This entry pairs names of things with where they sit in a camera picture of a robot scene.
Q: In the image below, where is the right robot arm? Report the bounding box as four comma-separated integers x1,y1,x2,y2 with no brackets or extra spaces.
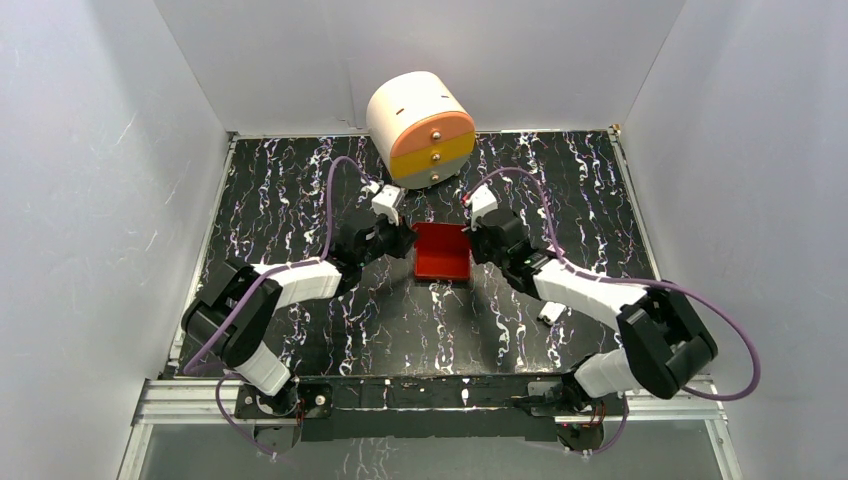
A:
466,207,718,414

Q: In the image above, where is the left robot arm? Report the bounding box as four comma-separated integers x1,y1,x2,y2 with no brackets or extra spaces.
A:
181,214,418,416

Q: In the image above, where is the round three-drawer cabinet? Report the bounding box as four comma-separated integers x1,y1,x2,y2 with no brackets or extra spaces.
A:
366,71,476,189

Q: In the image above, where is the red paper box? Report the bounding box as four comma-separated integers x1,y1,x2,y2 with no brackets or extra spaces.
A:
412,222,472,282

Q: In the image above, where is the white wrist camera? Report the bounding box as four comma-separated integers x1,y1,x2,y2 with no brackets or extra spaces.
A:
365,181,406,226
462,183,498,230

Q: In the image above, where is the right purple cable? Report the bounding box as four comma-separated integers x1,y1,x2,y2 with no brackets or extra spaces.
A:
473,166,762,458

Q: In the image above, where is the purple cable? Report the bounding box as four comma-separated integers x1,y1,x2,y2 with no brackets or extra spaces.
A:
473,166,762,458
182,156,382,458

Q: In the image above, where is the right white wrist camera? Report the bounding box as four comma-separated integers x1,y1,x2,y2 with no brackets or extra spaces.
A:
462,183,498,230

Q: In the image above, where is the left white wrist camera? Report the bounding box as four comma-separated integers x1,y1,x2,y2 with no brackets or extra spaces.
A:
365,181,406,226

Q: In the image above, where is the small white beige case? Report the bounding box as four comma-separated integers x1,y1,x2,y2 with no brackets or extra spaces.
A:
537,302,566,326

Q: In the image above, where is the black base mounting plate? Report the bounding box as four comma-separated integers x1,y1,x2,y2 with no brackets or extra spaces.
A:
234,374,609,452

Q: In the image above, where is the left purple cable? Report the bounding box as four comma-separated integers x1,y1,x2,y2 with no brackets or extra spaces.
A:
182,156,382,458

